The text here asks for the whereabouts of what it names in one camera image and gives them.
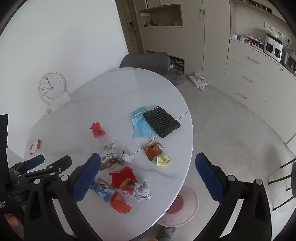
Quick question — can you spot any black foam mesh sleeve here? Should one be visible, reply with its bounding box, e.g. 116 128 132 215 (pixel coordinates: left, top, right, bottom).
143 106 181 139

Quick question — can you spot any white wire dish rack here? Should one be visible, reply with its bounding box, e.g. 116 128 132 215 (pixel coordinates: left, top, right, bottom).
244 34 264 48

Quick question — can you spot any grey chair with black legs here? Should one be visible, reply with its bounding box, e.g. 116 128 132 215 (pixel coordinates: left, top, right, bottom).
268 158 296 211

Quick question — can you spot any grey upholstered chair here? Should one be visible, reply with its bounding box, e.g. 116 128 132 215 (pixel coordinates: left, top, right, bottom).
119 52 170 78

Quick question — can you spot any orange snack wrapper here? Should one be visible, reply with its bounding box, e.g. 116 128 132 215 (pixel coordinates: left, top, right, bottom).
143 142 165 161

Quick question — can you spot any white crumpled tissue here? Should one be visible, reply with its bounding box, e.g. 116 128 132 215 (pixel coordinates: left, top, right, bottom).
120 152 134 163

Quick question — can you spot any beige drawer cabinet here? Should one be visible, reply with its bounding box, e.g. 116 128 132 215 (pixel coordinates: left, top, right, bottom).
223 38 296 144

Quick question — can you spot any patterned floor mat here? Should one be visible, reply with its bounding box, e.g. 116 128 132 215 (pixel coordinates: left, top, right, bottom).
166 69 186 87

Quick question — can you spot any tall beige cabinet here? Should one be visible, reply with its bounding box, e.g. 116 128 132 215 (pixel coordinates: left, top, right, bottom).
116 0 232 76

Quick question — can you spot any white round wall clock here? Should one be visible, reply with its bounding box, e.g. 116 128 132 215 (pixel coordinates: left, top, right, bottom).
38 72 66 104

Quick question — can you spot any white cloth tote bag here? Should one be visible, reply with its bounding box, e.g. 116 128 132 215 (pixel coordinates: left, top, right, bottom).
188 72 210 91

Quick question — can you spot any torn orange wrapper piece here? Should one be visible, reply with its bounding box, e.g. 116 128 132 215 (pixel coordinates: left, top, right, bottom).
110 192 132 214

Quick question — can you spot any large red snack wrapper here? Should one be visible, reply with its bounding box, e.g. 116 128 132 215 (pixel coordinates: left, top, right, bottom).
109 167 137 195

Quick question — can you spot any white countertop oven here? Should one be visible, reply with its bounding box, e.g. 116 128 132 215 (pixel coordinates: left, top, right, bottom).
264 32 284 62

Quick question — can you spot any person's right slipper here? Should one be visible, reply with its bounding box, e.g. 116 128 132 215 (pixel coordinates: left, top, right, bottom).
157 227 176 241

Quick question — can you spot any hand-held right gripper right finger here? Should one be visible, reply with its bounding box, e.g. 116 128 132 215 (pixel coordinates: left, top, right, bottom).
195 152 272 241

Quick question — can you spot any white slotted waste bin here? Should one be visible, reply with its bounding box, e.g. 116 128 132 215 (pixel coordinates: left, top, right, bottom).
157 183 199 227

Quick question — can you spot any blue snack wrapper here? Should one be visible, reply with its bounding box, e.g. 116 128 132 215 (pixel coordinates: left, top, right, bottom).
92 178 116 203

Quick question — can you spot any red crumpled paper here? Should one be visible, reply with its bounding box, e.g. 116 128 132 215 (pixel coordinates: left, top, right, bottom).
90 122 105 138

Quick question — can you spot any yellow crumpled paper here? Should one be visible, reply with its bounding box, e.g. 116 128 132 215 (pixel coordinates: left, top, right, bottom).
156 155 172 167

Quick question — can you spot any silver countertop appliance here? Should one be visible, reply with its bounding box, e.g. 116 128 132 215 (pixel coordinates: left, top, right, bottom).
283 50 296 75

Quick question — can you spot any small red white box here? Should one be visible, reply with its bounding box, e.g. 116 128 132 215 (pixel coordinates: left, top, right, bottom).
29 139 42 155

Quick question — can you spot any white paper card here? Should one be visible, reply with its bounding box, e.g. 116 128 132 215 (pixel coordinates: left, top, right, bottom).
48 91 71 113

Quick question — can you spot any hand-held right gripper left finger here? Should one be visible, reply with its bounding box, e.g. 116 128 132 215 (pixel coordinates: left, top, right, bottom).
23 153 102 241

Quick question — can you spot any crumpled printed white paper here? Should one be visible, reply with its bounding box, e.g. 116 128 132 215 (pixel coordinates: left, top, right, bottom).
130 179 152 202

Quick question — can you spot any clear bag of brown snacks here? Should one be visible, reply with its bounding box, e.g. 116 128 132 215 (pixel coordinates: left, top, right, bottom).
100 152 124 171

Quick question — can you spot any blue face mask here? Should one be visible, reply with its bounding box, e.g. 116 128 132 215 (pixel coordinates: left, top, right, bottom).
131 107 156 146

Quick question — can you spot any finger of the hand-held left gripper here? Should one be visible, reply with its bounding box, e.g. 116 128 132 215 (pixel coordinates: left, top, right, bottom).
16 156 73 186
9 154 45 179

